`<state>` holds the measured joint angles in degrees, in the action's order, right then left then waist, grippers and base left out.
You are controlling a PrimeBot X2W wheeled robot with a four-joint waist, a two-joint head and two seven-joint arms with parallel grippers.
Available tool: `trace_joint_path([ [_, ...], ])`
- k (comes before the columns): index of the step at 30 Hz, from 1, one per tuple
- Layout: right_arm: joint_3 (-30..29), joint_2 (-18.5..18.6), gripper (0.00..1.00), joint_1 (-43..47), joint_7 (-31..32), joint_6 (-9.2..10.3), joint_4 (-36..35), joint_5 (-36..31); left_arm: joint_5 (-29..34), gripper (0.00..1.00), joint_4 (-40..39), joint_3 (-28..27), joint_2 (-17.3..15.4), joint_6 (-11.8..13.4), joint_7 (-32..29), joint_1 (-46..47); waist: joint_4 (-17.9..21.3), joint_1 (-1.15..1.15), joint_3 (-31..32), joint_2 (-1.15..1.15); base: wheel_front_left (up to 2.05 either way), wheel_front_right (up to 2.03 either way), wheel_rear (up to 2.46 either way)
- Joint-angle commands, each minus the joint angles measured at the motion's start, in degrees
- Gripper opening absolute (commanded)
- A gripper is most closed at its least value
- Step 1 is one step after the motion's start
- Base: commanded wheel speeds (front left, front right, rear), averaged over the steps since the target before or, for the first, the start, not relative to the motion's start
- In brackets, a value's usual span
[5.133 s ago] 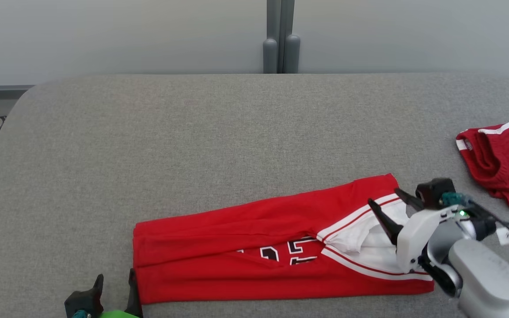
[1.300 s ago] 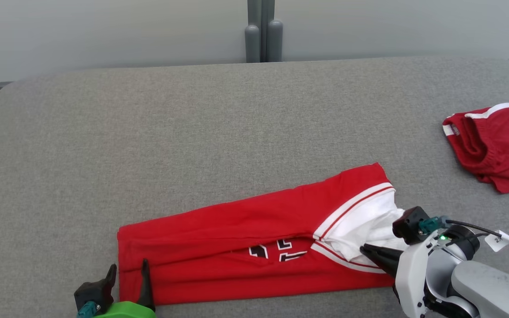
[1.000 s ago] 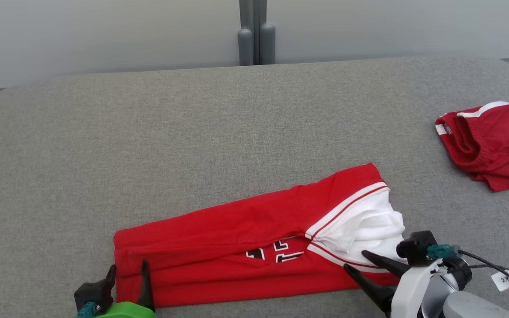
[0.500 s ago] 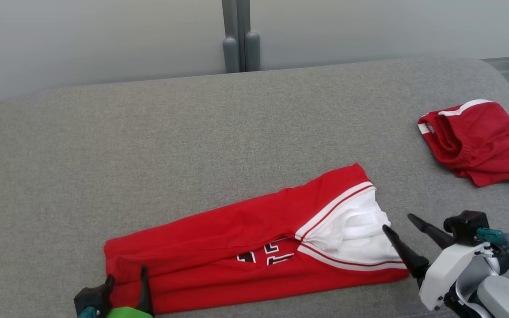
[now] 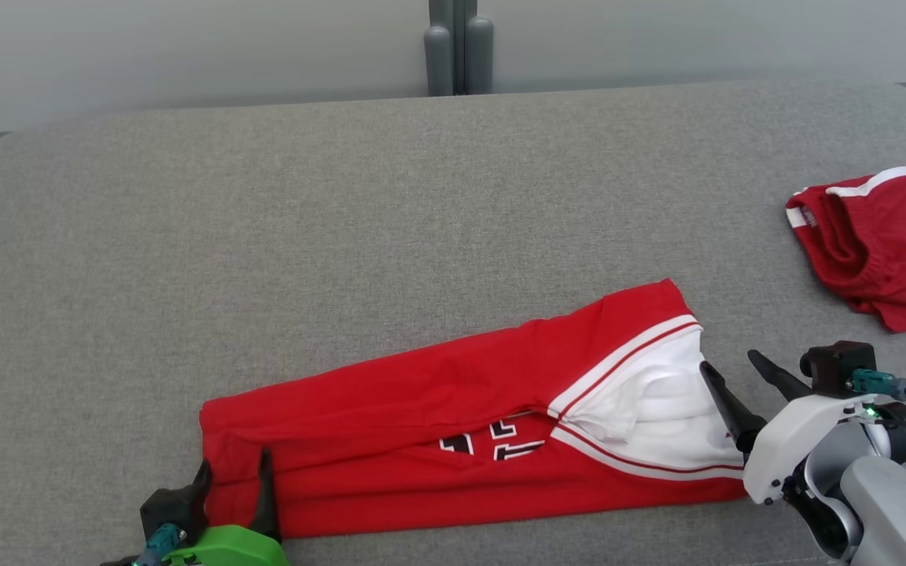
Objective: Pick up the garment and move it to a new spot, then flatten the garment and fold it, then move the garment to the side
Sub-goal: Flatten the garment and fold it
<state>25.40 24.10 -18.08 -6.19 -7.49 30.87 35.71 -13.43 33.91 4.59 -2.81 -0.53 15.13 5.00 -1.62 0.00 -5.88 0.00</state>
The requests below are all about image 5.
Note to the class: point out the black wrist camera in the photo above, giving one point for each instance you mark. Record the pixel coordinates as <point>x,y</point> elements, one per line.
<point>834,365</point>
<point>170,511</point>

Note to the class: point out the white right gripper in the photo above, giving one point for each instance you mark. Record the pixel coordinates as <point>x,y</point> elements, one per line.
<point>787,440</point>

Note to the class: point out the red shorts white stripe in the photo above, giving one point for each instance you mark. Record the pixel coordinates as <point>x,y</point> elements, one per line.
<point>893,244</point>

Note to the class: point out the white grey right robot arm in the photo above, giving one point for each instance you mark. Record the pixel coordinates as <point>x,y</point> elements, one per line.
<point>893,503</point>

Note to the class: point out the grey vertical wall rail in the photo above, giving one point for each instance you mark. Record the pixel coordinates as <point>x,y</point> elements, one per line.
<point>458,39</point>

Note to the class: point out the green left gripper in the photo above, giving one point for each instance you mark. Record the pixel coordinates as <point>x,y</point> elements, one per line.
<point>233,549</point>

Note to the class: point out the red white basketball jersey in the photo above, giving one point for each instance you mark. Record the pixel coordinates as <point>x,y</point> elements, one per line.
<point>390,401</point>

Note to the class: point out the grey round post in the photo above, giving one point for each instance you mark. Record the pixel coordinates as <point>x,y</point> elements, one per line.
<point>480,59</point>
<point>438,63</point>

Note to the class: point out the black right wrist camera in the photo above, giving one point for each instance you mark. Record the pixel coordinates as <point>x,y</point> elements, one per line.
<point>834,365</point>

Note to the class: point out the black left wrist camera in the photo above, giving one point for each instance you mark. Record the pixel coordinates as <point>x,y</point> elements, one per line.
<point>170,511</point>

